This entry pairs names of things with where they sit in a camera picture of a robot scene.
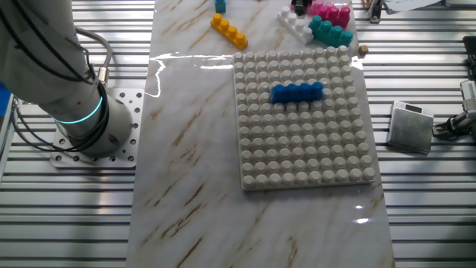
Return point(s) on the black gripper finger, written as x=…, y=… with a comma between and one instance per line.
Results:
x=296, y=5
x=306, y=4

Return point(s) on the white four-stud block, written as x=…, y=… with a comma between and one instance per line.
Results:
x=295, y=26

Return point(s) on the blue four-stud block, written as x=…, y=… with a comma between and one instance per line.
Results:
x=297, y=94

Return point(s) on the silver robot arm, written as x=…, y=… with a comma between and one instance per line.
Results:
x=56, y=74

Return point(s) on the magenta three-stud block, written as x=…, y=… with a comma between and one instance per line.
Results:
x=334, y=15

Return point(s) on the teal four-stud block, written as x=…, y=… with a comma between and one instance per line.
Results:
x=331, y=35

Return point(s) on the orange four-stud block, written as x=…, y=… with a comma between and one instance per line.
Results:
x=228, y=31

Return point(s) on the small wooden cube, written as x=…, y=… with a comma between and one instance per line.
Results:
x=363, y=51

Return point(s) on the light blue three-stud block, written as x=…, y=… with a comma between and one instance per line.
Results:
x=220, y=5

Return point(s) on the white printed paper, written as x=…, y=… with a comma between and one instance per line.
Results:
x=409, y=3

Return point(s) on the white studded baseplate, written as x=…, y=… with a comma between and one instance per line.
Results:
x=297, y=149

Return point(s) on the silver digital scale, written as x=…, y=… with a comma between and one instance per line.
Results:
x=409, y=128

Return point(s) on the white marble board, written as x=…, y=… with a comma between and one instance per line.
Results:
x=186, y=149

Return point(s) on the small silver clamped camera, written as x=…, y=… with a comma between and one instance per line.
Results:
x=469, y=95

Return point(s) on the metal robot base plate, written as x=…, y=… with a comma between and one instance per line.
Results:
x=126, y=126

